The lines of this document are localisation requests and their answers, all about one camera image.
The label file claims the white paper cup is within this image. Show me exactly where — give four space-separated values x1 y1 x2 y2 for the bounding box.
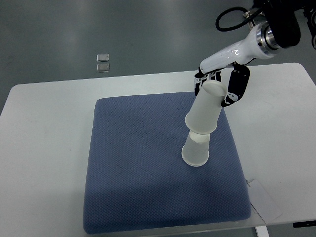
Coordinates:
185 80 228 135
181 131 210 167

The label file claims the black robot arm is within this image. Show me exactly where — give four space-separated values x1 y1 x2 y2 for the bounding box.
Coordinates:
195 0 316 107

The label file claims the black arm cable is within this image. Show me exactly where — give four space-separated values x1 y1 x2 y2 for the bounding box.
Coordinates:
215 6 250 32

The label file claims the white paper cup on mat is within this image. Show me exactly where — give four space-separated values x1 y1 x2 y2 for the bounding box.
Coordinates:
181 131 210 167

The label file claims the blue textured cushion mat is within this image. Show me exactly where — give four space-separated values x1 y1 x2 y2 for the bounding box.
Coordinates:
83 92 251 234

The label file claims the white paper tag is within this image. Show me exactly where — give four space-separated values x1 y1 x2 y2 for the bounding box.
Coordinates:
247 180 282 224

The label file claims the black table control panel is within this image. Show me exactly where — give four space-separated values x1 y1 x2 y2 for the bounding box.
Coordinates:
293 220 316 228

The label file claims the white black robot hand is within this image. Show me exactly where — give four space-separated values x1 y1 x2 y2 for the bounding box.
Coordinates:
194 22 280 108

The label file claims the white table leg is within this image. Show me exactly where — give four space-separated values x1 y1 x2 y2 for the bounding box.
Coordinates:
255 226 270 237

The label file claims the upper metal floor plate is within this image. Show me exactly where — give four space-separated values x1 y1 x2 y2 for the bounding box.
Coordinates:
96 53 110 62

